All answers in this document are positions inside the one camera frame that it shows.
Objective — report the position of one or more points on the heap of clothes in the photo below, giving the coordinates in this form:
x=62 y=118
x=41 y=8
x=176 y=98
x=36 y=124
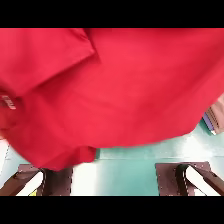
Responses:
x=216 y=116

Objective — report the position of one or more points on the red T-shirt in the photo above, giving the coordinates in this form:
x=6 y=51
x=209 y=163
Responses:
x=113 y=86

